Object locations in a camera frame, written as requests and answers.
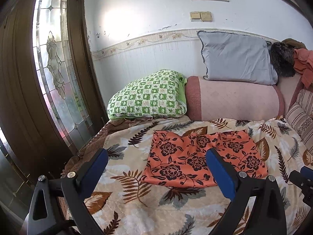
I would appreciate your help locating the salmon orange cloth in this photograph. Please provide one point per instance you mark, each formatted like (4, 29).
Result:
(303, 65)

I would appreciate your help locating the black furry cushion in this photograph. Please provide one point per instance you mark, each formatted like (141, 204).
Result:
(281, 56)

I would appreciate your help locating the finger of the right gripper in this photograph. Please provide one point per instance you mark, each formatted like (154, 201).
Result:
(303, 180)

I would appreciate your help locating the green white checkered pillow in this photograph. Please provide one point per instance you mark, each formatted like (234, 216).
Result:
(161, 94)

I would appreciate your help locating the pink bolster pillow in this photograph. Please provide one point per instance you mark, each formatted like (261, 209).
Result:
(208, 100)

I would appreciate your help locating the grey pillow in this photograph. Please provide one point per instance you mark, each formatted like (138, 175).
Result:
(236, 57)

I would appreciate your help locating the orange black floral garment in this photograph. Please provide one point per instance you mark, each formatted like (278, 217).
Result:
(179, 161)

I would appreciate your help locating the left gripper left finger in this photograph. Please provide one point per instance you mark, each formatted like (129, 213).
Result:
(57, 205)

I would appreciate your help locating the brown door with stained glass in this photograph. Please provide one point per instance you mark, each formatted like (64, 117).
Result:
(50, 102)

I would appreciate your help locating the beige wall switch pair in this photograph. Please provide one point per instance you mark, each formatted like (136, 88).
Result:
(201, 17)

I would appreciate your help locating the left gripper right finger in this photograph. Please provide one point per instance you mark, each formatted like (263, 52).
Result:
(267, 215)

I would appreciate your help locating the olive green cloth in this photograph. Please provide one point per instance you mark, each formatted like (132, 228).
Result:
(294, 43)

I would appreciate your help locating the pink headboard cushion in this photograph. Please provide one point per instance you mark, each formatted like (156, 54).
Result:
(290, 88)

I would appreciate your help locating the striped beige pillow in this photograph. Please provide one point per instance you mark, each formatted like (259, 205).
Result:
(299, 116)

